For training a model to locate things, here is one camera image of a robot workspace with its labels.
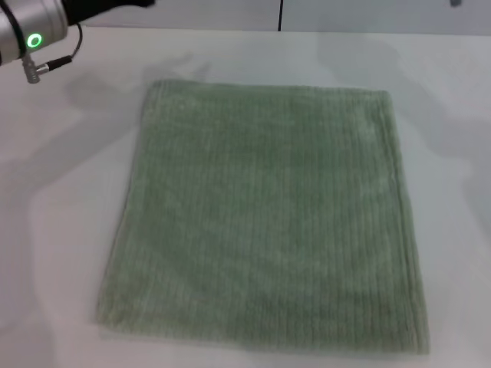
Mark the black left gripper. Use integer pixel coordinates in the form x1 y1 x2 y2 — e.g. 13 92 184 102
61 0 157 28

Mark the green ribbed towel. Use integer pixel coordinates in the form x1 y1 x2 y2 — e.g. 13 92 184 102
94 78 431 344

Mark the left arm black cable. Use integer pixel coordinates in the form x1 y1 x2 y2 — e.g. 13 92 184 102
21 22 84 84

